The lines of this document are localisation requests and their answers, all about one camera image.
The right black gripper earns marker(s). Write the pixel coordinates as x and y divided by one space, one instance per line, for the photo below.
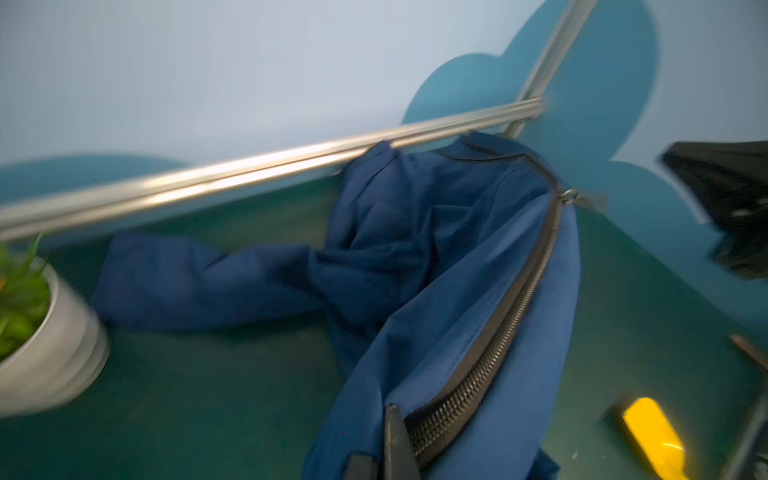
729 180

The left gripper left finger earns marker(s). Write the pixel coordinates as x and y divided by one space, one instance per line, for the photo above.
361 467

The aluminium frame post right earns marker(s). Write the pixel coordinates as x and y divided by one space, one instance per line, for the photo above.
556 49

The aluminium frame rail back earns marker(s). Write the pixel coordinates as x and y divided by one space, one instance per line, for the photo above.
114 200

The navy blue zip jacket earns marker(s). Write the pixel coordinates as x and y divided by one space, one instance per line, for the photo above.
450 281

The white pot with flowers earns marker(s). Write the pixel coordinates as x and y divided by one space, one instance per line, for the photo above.
53 346

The yellow plastic toy shovel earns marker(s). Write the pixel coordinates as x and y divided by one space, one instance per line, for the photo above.
653 438

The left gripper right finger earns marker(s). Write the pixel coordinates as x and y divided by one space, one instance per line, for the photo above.
399 461

